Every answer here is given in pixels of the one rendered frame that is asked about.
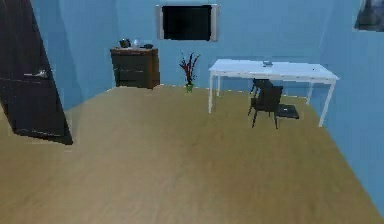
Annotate red house plant green pot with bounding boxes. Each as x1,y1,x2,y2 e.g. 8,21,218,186
178,50,202,94

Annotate dark brown chest of drawers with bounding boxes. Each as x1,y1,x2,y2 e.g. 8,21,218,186
110,47,161,90

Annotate silver framed television set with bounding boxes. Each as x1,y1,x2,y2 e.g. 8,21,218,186
156,3,220,42

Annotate dark brown room door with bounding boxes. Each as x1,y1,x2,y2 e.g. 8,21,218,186
0,0,74,146

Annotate black chair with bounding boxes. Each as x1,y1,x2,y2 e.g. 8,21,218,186
247,78,300,130

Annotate white table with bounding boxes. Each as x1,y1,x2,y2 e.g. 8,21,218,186
207,58,341,128

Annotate silver door handle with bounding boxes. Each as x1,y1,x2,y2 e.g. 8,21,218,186
24,69,54,80

